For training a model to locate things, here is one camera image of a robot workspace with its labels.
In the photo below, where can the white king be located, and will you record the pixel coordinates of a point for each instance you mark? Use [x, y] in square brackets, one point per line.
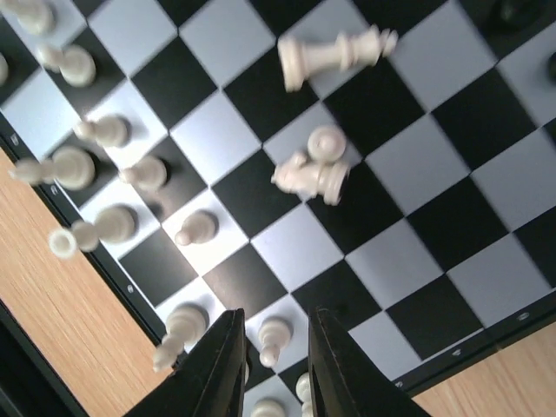
[300, 60]

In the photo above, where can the white knight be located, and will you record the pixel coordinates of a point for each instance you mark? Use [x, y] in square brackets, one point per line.
[313, 178]

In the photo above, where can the white pawn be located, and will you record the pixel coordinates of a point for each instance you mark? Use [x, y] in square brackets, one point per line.
[75, 64]
[198, 228]
[327, 143]
[35, 17]
[107, 132]
[148, 174]
[274, 335]

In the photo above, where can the white bishop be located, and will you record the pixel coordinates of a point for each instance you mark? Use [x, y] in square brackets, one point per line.
[72, 167]

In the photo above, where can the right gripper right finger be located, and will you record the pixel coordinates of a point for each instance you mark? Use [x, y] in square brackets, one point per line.
[343, 379]

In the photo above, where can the white chess piece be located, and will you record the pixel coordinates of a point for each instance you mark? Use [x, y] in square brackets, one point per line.
[185, 326]
[268, 408]
[303, 392]

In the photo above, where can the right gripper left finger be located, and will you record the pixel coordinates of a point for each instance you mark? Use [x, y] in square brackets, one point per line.
[210, 381]

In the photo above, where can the white queen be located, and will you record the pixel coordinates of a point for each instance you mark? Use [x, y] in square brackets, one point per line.
[115, 224]

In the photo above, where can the black silver chess board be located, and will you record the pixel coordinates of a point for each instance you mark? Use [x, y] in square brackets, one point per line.
[390, 161]

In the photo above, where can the white rook corner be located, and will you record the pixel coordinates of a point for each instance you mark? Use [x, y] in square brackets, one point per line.
[4, 70]

